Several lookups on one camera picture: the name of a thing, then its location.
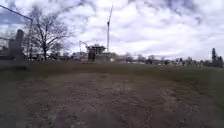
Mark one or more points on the dark conifer tree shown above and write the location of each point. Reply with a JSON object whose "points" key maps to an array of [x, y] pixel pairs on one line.
{"points": [[216, 59]]}

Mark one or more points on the grey tower building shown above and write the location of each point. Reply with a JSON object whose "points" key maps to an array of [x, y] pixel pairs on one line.
{"points": [[18, 46]]}

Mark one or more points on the tall construction crane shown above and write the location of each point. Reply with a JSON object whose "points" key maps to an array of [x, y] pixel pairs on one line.
{"points": [[108, 31]]}

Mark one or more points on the distant row of trees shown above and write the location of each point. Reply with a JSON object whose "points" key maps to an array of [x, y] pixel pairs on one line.
{"points": [[160, 61]]}

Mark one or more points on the large bare tree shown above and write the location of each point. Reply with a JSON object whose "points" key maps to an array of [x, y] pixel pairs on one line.
{"points": [[46, 36]]}

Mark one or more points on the building under construction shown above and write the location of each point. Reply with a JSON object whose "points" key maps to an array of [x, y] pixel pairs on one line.
{"points": [[96, 53]]}

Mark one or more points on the patchy grass field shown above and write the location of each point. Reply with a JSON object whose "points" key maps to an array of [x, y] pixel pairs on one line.
{"points": [[110, 96]]}

